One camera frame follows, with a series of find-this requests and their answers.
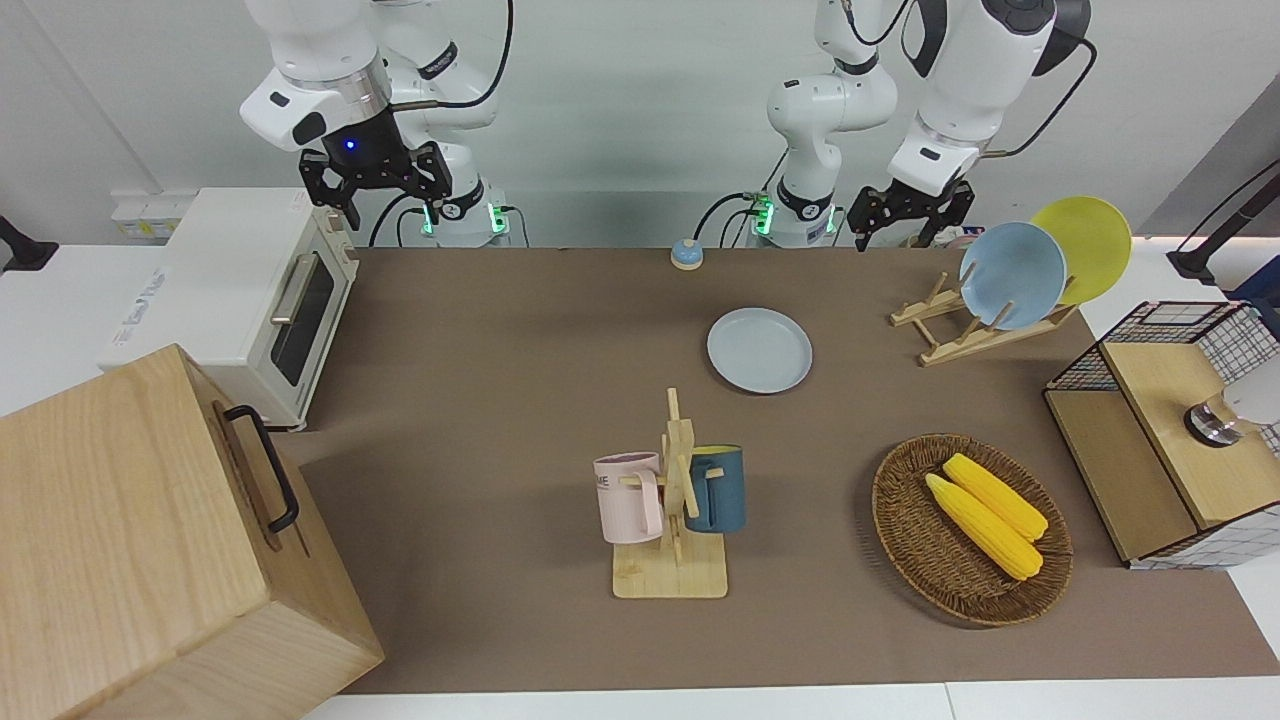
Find dark blue mug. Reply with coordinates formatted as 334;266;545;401
684;445;747;535

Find brown wicker basket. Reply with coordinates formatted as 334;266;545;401
872;433;1074;628

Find light blue plate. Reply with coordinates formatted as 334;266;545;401
959;221;1069;331

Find black camera stand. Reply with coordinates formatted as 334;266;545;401
0;215;59;273
1165;160;1280;286

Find wooden cabinet black handle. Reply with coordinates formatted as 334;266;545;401
0;343;385;720

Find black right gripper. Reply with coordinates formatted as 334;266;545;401
300;102;454;232

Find white electrical box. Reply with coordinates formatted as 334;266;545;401
110;193;186;241

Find wooden mug tree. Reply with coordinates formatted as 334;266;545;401
612;388;729;600

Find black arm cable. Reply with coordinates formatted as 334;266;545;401
982;28;1099;161
395;0;517;111

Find wooden plate rack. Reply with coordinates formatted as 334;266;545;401
890;270;1079;368

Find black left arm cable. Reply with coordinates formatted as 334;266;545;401
982;28;1099;161

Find yellow plate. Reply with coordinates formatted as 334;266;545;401
1030;196;1134;307

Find gray plate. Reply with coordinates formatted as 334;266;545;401
706;307;814;395

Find yellow corn cob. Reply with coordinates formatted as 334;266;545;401
925;473;1044;581
943;453;1049;543

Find white toaster oven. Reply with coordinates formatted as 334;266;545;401
97;187;361;433

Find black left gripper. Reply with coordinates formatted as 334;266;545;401
849;176;977;252

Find black wire shelf wooden boards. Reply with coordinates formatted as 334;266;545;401
1043;300;1280;571

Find pink mug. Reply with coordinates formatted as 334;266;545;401
593;452;666;545

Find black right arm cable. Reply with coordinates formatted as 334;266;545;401
395;0;517;111

